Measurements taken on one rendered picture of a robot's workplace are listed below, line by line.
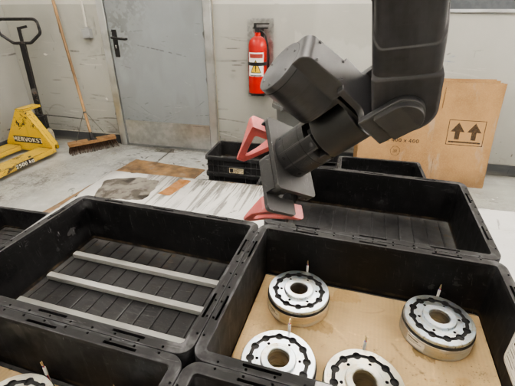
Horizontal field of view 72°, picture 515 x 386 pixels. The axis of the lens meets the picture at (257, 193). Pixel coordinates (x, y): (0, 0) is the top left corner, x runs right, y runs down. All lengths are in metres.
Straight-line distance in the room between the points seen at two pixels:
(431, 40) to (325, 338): 0.44
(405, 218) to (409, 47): 0.66
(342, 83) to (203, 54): 3.10
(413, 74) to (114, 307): 0.57
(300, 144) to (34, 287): 0.57
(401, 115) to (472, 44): 3.01
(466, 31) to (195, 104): 2.31
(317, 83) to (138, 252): 0.56
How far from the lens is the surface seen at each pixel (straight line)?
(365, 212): 0.93
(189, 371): 0.44
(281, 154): 0.42
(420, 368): 0.61
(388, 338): 0.63
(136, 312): 0.66
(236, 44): 3.35
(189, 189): 1.31
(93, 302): 0.70
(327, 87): 0.36
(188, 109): 3.59
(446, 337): 0.62
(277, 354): 0.55
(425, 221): 0.95
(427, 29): 0.32
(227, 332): 0.53
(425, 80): 0.34
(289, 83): 0.35
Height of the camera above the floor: 1.28
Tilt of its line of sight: 28 degrees down
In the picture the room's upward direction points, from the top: straight up
